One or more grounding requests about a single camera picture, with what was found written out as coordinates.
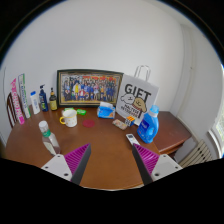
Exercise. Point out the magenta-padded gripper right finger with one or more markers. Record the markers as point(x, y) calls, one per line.
point(146, 159)

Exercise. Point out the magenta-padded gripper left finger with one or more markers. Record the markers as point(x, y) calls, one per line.
point(78, 158)

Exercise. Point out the clear green-labelled drink bottle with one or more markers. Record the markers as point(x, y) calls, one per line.
point(50, 140)

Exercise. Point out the white remote control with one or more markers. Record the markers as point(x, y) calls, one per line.
point(132, 139)

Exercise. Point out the blue detergent bottle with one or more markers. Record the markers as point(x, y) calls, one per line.
point(148, 128)

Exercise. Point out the flat round red coaster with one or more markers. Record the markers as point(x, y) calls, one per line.
point(88, 123)

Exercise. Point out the colourful puzzle cube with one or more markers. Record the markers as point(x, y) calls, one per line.
point(130, 120)

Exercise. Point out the small patterned pouch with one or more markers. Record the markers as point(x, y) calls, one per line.
point(119, 124)

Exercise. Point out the white radiator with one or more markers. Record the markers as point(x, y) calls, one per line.
point(196, 154)

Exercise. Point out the blue tissue pack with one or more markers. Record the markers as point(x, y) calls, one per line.
point(106, 111)

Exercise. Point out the brown bottle with yellow label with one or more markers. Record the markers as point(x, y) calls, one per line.
point(53, 102)

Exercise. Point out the white printed paper bag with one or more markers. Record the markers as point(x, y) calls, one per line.
point(136, 96)

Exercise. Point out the dark blue pump bottle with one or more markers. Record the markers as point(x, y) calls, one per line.
point(43, 100)

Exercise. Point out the white bottle with blue cap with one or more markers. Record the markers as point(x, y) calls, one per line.
point(35, 104)

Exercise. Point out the framed group picture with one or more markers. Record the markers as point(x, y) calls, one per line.
point(89, 88)

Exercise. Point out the window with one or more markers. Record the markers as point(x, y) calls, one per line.
point(220, 128)

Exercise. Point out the dark wooden chair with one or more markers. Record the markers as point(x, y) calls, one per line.
point(11, 111)

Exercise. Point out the tall green and white box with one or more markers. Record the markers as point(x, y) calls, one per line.
point(24, 96)

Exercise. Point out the tall pink printed box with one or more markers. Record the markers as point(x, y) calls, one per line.
point(17, 101)

